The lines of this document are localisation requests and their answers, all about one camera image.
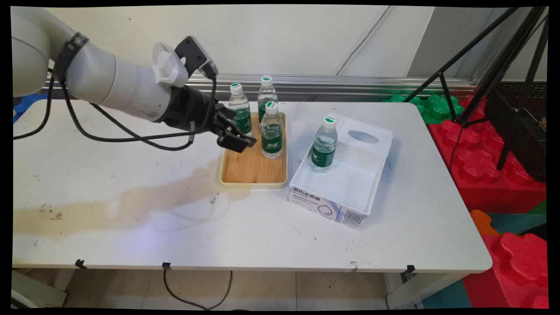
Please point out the red foam block wavy edge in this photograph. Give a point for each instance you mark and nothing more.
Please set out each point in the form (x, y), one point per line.
(516, 271)

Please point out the blue foam block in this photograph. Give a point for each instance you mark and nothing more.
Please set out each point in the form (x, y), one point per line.
(26, 105)

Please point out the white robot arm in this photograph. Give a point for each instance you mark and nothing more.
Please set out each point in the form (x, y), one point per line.
(109, 78)

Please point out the black tripod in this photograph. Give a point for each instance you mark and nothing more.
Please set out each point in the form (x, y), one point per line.
(501, 65)

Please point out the bamboo wooden tray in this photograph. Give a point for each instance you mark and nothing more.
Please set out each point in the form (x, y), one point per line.
(251, 169)

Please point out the aluminium rail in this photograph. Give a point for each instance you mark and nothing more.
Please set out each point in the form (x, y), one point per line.
(350, 83)

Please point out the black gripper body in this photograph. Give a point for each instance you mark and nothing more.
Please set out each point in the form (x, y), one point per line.
(190, 109)

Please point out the orange foam piece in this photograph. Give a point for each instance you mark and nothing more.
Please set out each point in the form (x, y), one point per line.
(483, 222)

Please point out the clear water bottle green label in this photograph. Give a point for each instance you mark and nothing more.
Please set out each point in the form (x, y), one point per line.
(267, 96)
(239, 104)
(272, 136)
(323, 149)

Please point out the white vented camera mount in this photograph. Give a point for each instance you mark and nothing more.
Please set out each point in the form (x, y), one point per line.
(168, 65)

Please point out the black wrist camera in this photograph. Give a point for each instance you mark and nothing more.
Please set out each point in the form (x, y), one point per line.
(192, 52)

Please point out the green foam blocks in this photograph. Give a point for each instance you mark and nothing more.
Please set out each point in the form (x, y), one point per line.
(426, 112)

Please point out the white table leg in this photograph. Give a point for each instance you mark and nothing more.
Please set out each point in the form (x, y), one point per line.
(39, 288)
(415, 291)

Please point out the large red foam block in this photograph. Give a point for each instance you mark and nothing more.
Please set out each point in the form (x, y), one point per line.
(481, 175)

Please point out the black flat panel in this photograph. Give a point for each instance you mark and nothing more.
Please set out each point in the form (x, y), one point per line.
(520, 140)

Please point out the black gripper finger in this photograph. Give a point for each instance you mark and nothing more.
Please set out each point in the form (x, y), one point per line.
(231, 117)
(236, 142)

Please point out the white cardboard box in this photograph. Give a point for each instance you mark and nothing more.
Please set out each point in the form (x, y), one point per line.
(346, 184)

